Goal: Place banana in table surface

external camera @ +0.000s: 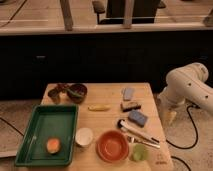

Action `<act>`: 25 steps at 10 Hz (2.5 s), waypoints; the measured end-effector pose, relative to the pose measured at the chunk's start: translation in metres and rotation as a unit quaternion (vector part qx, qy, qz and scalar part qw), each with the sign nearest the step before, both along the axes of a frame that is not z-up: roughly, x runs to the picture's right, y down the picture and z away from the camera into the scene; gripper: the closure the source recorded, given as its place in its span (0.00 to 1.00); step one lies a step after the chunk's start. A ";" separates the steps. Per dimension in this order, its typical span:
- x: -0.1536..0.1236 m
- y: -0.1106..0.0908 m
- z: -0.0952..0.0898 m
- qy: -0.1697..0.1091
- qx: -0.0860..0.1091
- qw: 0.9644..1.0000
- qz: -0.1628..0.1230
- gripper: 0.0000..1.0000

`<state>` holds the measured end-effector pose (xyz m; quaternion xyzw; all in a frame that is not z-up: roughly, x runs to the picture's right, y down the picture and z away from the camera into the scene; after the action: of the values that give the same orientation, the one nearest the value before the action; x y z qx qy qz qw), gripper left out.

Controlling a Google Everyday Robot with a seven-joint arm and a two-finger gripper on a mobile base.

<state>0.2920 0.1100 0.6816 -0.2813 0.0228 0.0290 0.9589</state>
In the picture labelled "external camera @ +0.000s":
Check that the wooden post right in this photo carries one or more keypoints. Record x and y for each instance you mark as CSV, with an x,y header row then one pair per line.
x,y
128,12

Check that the blue sponge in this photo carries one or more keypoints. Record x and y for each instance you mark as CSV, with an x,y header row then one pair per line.
x,y
138,118

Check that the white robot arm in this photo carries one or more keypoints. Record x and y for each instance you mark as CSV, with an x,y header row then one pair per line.
x,y
185,83

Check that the black office chair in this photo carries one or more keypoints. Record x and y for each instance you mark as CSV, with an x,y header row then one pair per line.
x,y
144,11

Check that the green cup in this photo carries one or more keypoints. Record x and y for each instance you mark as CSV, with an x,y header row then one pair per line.
x,y
139,153

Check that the wooden post left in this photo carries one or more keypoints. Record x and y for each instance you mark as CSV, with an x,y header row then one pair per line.
x,y
66,13

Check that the dark small cup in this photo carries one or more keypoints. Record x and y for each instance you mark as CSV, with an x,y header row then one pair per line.
x,y
53,94

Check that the white cup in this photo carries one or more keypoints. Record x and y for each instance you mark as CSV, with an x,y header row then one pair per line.
x,y
84,137

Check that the dark brown bowl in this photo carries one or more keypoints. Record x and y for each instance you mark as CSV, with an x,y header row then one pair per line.
x,y
77,93

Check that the orange fruit piece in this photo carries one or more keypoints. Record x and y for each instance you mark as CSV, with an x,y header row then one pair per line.
x,y
53,145

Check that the green plastic tray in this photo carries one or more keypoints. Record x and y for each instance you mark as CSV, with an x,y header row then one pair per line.
x,y
48,121

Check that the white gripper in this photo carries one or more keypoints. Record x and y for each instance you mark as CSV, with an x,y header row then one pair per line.
x,y
167,106

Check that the orange bowl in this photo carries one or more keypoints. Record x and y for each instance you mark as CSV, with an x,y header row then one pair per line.
x,y
112,146

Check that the wooden post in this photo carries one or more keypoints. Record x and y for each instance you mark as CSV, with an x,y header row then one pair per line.
x,y
66,13
128,12

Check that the yellow banana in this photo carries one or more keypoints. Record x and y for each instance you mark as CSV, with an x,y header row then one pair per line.
x,y
98,108

